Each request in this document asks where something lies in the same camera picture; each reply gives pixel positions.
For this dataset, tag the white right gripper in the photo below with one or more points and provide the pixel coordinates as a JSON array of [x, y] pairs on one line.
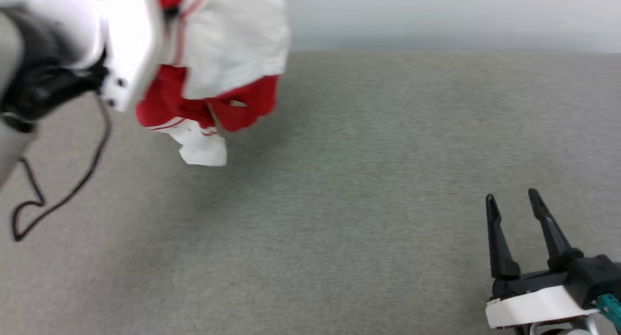
[[533, 306]]

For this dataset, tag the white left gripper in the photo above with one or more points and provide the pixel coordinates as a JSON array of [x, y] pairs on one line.
[[133, 39]]

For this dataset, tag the red and white garment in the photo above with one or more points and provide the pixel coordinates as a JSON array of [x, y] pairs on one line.
[[228, 39]]

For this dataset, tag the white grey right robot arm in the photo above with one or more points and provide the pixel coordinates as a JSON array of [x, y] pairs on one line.
[[558, 329]]

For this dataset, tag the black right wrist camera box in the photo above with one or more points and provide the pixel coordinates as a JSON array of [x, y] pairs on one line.
[[594, 276]]

